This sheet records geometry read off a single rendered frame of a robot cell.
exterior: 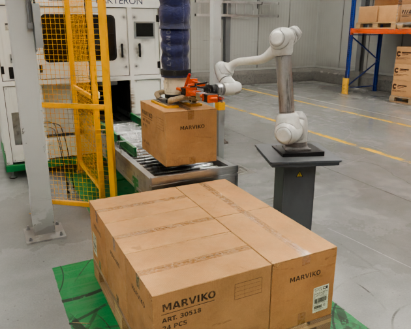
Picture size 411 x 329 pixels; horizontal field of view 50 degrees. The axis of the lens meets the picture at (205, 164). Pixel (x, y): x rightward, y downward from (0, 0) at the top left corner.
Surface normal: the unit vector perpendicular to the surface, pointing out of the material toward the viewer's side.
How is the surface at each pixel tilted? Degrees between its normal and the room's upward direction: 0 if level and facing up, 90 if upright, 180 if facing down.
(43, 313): 0
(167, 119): 90
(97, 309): 0
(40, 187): 90
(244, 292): 90
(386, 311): 0
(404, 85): 85
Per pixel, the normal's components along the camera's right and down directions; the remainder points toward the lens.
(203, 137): 0.41, 0.26
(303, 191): 0.11, 0.29
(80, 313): 0.00, -0.96
